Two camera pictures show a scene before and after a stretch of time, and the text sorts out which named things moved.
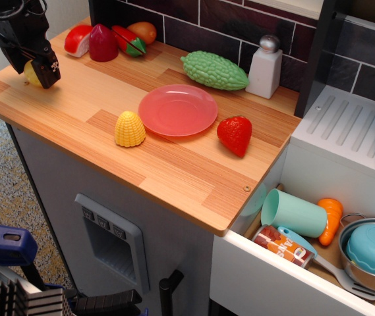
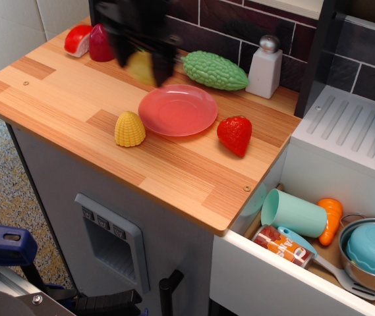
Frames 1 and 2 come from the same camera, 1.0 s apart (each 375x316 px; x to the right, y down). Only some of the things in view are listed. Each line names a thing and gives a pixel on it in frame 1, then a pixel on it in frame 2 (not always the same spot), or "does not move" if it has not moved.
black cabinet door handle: [167, 286] does not move
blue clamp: [4, 245] does not move
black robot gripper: [24, 37] -> [144, 20]
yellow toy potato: [30, 73] -> [140, 66]
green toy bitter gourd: [213, 70] does not move
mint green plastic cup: [298, 216] does not move
